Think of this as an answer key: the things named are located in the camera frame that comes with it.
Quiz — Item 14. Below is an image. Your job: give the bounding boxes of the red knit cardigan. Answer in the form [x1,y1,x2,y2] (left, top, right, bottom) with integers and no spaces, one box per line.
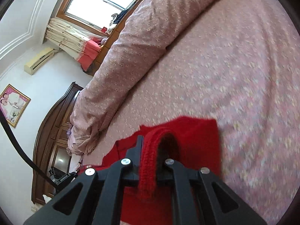
[94,116,221,224]

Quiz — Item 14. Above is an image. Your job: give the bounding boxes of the clothes pile on windowsill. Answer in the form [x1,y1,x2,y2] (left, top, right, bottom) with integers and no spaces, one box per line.
[106,10,133,35]

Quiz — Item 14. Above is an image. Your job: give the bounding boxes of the dark wooden headboard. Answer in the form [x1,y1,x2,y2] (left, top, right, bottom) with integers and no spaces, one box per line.
[31,81,85,205]

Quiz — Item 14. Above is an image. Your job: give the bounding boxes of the framed wedding photo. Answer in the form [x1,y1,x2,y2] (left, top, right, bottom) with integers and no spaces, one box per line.
[1,84,31,128]

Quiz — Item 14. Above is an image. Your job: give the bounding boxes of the cream and red curtain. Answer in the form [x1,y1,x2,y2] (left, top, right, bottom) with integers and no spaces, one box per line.
[45,18,105,71]

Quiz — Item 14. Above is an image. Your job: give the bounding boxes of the pink floral bed sheet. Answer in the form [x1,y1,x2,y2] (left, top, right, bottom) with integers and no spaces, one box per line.
[83,0,299,224]

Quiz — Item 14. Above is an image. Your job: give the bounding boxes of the pink quilted duvet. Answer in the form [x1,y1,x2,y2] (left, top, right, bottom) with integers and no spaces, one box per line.
[67,0,214,155]

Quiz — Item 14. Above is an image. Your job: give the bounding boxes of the black cable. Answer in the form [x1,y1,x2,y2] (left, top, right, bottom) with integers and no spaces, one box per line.
[0,110,62,188]

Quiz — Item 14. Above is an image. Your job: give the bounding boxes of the beige wall air conditioner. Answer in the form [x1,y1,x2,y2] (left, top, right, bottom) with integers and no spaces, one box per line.
[24,47,60,75]

